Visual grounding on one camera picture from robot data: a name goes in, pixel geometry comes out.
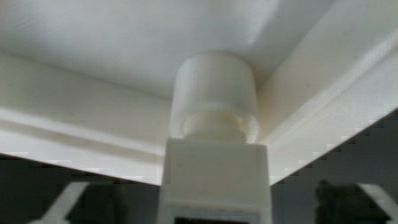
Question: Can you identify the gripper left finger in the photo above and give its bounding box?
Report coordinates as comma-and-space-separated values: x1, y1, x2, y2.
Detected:
27, 182, 89, 224

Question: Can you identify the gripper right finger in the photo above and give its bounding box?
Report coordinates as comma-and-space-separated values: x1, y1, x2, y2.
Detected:
315, 180, 393, 224

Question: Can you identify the white table leg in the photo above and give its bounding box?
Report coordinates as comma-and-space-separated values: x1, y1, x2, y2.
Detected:
157, 111, 274, 224

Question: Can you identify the white square tabletop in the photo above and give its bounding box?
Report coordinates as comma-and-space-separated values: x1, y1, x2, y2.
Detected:
0, 0, 398, 184

